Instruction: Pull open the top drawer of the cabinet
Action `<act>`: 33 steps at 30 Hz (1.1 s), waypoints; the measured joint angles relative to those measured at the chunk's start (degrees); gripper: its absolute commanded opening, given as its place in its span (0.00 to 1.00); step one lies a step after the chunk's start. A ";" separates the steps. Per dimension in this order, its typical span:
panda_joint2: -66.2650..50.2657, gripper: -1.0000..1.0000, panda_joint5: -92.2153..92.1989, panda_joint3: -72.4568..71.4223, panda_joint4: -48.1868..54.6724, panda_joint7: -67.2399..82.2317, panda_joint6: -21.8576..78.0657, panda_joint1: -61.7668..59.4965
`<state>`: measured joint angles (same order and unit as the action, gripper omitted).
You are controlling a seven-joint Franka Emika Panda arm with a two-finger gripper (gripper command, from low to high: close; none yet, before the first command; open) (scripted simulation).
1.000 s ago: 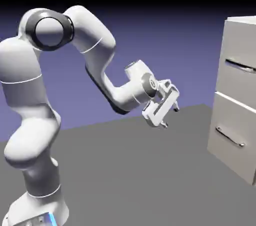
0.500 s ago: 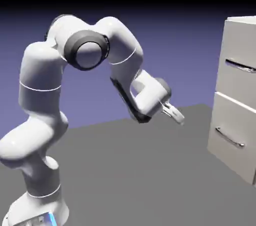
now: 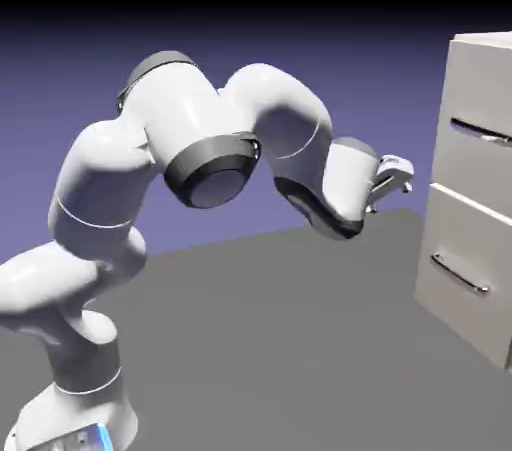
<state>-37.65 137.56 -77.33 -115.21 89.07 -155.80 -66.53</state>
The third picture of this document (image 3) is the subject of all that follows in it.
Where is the curved metal drawer handle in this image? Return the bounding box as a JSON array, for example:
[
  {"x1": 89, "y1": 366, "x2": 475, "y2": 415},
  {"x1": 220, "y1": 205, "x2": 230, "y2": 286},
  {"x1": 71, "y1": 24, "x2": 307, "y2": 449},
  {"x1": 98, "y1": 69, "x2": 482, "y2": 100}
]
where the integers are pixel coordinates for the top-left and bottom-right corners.
[
  {"x1": 429, "y1": 253, "x2": 492, "y2": 295},
  {"x1": 449, "y1": 117, "x2": 512, "y2": 147}
]

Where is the pale grey cabinet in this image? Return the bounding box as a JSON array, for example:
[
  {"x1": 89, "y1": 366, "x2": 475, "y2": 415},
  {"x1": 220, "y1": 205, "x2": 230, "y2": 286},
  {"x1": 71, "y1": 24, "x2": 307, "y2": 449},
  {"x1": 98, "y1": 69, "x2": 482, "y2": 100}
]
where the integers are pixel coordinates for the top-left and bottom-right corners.
[{"x1": 413, "y1": 30, "x2": 512, "y2": 372}]

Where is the pale grey drawer front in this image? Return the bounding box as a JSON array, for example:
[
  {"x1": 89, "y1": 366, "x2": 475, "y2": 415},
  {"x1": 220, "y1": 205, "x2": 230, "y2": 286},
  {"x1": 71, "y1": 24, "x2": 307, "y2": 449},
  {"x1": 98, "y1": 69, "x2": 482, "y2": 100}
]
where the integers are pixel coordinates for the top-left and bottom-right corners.
[
  {"x1": 430, "y1": 38, "x2": 512, "y2": 227},
  {"x1": 413, "y1": 183, "x2": 512, "y2": 371}
]

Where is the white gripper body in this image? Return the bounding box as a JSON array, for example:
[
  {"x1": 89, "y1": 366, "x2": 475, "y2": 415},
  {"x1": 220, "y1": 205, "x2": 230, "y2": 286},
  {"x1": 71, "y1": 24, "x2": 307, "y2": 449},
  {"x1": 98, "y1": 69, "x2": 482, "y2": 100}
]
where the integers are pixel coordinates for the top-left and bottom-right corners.
[{"x1": 366, "y1": 154, "x2": 416, "y2": 210}]

